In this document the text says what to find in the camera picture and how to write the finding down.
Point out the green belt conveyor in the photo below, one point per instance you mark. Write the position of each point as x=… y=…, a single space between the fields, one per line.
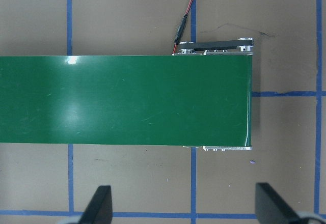
x=127 y=99

